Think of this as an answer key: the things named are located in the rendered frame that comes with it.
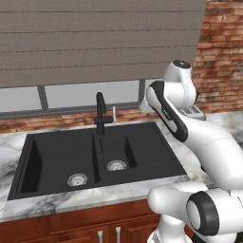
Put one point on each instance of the black double-bowl sink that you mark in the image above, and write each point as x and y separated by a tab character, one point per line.
63	158

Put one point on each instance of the black sink faucet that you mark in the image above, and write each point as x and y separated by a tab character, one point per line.
100	110

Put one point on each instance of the silver sink drain strainer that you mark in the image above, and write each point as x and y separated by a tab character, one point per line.
116	165
77	180

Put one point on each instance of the brown wooden cabinet door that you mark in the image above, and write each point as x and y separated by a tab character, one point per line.
136	231
79	235

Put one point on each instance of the grey window blind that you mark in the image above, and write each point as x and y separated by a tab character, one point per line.
95	41

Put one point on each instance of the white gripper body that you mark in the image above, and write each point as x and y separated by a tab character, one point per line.
144	107

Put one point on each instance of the grey-framed window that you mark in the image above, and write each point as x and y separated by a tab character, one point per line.
79	95

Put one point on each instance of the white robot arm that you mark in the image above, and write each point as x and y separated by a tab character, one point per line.
215	152

